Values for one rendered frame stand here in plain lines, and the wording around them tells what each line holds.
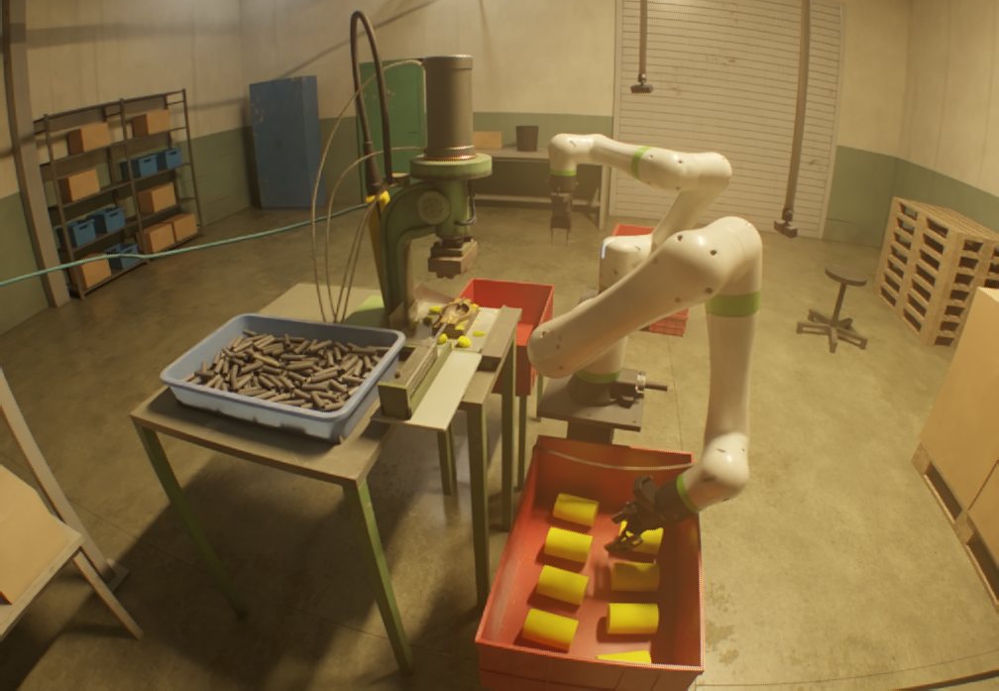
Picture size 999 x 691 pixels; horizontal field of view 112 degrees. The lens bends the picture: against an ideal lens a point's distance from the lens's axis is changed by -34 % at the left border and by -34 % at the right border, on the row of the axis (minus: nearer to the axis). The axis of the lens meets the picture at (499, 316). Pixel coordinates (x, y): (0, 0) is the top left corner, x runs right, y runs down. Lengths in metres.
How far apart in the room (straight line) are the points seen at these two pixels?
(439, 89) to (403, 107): 5.92
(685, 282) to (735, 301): 0.19
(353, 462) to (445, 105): 0.85
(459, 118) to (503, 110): 5.55
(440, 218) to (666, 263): 0.68
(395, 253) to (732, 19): 5.95
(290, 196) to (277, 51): 2.29
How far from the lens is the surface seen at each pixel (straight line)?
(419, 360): 1.19
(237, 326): 1.63
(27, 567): 1.81
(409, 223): 1.41
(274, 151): 7.81
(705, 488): 1.05
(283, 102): 7.63
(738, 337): 1.02
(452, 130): 1.28
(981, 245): 4.87
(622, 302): 0.92
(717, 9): 6.84
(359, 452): 1.12
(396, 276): 1.48
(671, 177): 1.45
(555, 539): 1.27
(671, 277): 0.83
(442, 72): 1.28
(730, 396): 1.08
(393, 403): 1.10
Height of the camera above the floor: 1.67
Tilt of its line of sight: 26 degrees down
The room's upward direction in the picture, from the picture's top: straight up
